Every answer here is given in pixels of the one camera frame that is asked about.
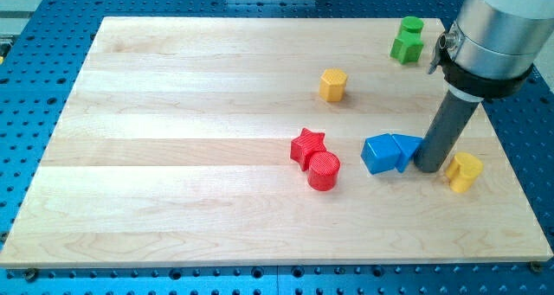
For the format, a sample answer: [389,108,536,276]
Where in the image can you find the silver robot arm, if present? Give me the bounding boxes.
[429,0,553,102]

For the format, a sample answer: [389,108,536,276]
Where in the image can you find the red star block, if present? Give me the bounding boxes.
[290,128,326,171]

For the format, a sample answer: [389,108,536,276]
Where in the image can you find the red cylinder block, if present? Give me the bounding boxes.
[307,151,340,191]

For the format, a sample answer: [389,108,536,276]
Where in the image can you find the yellow hexagon block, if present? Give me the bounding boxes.
[319,68,348,102]

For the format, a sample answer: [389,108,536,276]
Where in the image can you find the wooden board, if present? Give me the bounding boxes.
[1,17,552,268]

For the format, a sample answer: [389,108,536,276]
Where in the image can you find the blue cube block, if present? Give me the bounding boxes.
[361,133,401,175]

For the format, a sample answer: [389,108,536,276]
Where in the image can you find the blue triangle block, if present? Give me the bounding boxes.
[392,134,422,173]

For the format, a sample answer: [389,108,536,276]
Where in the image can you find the green cross block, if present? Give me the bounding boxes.
[390,31,424,64]

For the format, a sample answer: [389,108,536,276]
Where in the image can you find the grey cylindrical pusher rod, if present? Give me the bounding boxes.
[414,91,483,173]

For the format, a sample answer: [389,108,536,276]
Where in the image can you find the green cylinder block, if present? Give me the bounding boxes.
[398,16,424,35]

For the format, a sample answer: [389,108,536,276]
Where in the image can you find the yellow heart block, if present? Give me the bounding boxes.
[445,151,484,193]

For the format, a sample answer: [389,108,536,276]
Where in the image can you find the blue perforated metal table plate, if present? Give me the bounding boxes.
[1,0,553,294]

